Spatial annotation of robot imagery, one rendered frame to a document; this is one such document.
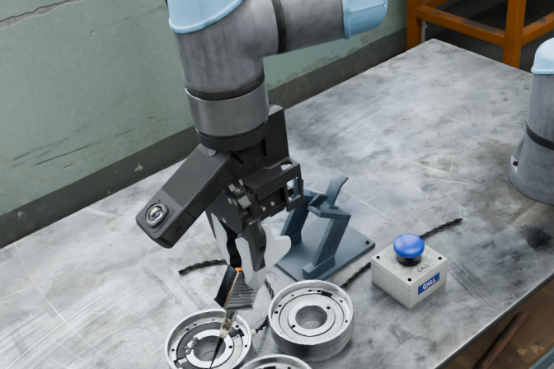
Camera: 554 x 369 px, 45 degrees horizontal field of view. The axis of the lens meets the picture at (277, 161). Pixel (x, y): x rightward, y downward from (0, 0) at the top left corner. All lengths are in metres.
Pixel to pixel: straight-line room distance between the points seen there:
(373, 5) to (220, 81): 0.15
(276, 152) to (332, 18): 0.16
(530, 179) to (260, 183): 0.52
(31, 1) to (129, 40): 0.36
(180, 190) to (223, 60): 0.15
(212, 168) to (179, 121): 1.97
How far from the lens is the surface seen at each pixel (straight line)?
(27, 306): 1.03
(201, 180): 0.65
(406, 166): 1.14
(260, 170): 0.69
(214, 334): 0.86
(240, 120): 0.61
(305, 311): 0.88
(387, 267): 0.89
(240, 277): 0.75
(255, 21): 0.58
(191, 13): 0.57
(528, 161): 1.08
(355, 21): 0.62
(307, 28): 0.60
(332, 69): 3.03
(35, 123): 2.38
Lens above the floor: 1.47
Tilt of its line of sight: 35 degrees down
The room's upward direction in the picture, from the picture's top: 7 degrees counter-clockwise
